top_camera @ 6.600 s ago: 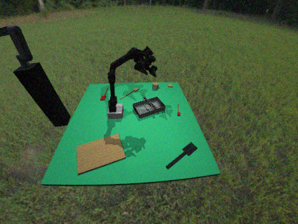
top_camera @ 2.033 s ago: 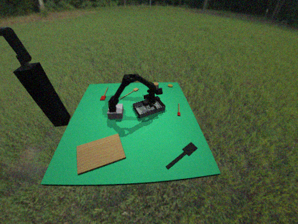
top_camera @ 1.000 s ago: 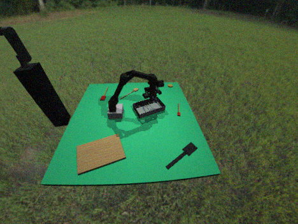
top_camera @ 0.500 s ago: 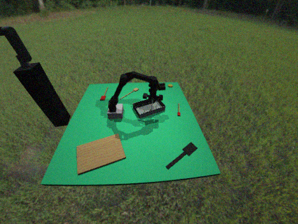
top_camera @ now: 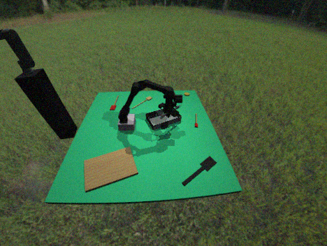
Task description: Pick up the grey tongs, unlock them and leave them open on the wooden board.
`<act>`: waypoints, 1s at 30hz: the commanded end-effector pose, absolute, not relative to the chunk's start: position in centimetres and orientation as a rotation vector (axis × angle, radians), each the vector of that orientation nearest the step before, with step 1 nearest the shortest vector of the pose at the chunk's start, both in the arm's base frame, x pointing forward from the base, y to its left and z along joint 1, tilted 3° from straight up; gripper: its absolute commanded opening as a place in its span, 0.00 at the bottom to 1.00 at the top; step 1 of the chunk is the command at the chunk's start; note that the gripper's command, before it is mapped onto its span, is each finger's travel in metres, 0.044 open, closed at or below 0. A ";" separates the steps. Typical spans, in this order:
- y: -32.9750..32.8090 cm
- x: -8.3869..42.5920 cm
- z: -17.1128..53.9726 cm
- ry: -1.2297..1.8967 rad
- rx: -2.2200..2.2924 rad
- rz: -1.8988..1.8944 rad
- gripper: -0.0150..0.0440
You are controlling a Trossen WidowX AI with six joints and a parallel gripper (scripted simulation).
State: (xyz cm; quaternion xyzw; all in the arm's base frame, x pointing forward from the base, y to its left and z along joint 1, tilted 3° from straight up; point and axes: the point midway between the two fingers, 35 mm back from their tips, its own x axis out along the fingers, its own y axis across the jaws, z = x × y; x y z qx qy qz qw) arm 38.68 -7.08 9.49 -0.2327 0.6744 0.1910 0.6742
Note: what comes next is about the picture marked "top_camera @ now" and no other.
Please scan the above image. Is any light brown wooden board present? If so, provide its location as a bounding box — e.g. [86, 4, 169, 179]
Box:
[84, 147, 138, 191]

